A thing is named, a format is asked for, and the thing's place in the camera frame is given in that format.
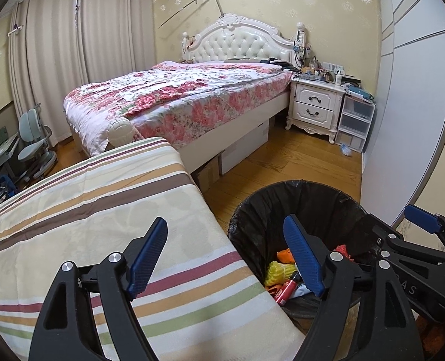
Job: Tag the white wardrobe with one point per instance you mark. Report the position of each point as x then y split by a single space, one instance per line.
406 101

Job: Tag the white nightstand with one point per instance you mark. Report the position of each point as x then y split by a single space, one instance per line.
316 105

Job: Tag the blue grey desk chair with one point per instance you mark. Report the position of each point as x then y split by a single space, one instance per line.
29 124

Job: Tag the brown cardboard box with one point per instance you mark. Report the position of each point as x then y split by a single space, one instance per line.
207 175

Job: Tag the crumpled blue white wrapper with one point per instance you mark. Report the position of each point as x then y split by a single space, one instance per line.
345 149

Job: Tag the bed with floral quilt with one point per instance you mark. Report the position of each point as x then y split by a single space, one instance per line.
177 97

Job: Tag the white bed frame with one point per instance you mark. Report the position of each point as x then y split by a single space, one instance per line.
196 154

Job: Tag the black bag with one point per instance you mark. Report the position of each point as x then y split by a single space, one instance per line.
279 63

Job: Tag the white tufted headboard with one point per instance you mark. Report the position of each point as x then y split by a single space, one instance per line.
241 41

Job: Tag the trash bin with black bag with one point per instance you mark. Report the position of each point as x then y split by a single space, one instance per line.
305 203

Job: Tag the red foam fruit net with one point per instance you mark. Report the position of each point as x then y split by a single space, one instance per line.
343 250

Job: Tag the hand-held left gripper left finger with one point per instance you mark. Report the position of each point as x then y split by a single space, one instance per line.
147 259

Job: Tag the clear plastic drawer unit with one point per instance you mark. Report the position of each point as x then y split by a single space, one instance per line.
354 120

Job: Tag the person's orange clothing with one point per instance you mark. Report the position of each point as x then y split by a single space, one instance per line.
433 340

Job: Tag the pile of nightstand clutter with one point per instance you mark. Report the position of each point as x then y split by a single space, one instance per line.
320 71

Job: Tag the beige curtains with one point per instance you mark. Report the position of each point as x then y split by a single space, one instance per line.
94 37

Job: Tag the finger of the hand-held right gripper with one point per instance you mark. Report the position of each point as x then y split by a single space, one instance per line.
421 220
395 250

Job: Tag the blue storage crate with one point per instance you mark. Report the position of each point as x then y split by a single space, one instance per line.
2 188

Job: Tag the yellow foam fruit net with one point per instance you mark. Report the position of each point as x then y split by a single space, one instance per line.
279 272

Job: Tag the round white bed post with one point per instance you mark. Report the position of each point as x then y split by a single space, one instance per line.
120 129

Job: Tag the white box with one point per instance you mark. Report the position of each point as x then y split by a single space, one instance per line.
245 150

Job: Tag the orange bag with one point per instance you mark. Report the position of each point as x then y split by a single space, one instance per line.
286 255

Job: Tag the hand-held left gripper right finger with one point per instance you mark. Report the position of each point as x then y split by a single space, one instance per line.
305 259

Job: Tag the thin metal pole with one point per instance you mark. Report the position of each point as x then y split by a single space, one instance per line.
218 5

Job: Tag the white teal tissue packet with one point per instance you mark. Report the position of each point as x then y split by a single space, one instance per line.
303 290

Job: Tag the grey desk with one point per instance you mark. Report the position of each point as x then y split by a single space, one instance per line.
0 150

